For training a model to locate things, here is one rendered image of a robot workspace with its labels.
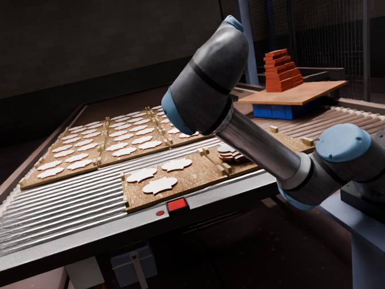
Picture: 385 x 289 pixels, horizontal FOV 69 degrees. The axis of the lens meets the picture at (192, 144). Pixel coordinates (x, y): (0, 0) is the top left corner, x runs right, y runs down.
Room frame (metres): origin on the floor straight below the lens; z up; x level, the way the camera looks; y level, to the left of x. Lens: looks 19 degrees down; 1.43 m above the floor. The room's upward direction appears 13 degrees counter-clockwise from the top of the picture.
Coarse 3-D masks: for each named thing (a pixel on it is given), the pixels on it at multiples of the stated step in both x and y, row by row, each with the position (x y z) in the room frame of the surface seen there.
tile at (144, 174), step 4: (144, 168) 1.25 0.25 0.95; (152, 168) 1.23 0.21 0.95; (136, 172) 1.23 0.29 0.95; (140, 172) 1.22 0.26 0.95; (144, 172) 1.20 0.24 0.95; (148, 172) 1.19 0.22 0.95; (152, 172) 1.18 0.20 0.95; (156, 172) 1.19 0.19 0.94; (132, 176) 1.19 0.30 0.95; (136, 176) 1.18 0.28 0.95; (140, 176) 1.17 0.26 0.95; (144, 176) 1.16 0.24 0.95; (148, 176) 1.15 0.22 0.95; (152, 176) 1.15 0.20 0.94; (128, 180) 1.15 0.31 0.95; (132, 180) 1.14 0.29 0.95; (136, 180) 1.14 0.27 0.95; (140, 180) 1.13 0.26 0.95; (144, 180) 1.14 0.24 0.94
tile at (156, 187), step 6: (156, 180) 1.09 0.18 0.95; (162, 180) 1.07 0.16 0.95; (168, 180) 1.06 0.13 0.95; (174, 180) 1.05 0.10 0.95; (144, 186) 1.05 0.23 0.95; (150, 186) 1.04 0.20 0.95; (156, 186) 1.03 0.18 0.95; (162, 186) 1.01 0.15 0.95; (168, 186) 1.00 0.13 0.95; (144, 192) 1.00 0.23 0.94; (150, 192) 0.99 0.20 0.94; (156, 192) 0.98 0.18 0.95; (162, 192) 0.99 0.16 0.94
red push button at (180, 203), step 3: (174, 201) 0.91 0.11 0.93; (177, 201) 0.90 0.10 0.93; (180, 201) 0.90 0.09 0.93; (183, 201) 0.89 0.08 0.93; (168, 204) 0.90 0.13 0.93; (171, 204) 0.89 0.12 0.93; (174, 204) 0.89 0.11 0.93; (177, 204) 0.88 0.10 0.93; (180, 204) 0.88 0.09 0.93; (183, 204) 0.87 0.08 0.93; (171, 207) 0.87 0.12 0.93; (174, 207) 0.87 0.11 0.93; (177, 207) 0.86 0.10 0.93
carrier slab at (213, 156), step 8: (280, 136) 1.30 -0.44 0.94; (288, 136) 1.28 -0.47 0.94; (288, 144) 1.18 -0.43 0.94; (296, 144) 1.16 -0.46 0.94; (304, 144) 1.14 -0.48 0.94; (216, 152) 1.29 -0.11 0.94; (296, 152) 1.08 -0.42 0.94; (304, 152) 1.08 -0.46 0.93; (216, 160) 1.19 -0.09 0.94; (224, 160) 1.17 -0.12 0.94; (232, 168) 1.06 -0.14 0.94; (240, 168) 1.05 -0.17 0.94; (248, 168) 1.03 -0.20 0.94; (256, 168) 1.03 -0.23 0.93; (232, 176) 1.01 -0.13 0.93
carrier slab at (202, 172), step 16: (192, 160) 1.25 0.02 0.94; (208, 160) 1.21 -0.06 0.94; (128, 176) 1.23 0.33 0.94; (160, 176) 1.14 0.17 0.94; (176, 176) 1.11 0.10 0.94; (192, 176) 1.07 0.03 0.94; (208, 176) 1.04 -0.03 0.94; (224, 176) 1.01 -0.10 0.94; (128, 192) 1.05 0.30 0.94; (176, 192) 0.96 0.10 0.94; (128, 208) 0.92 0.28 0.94
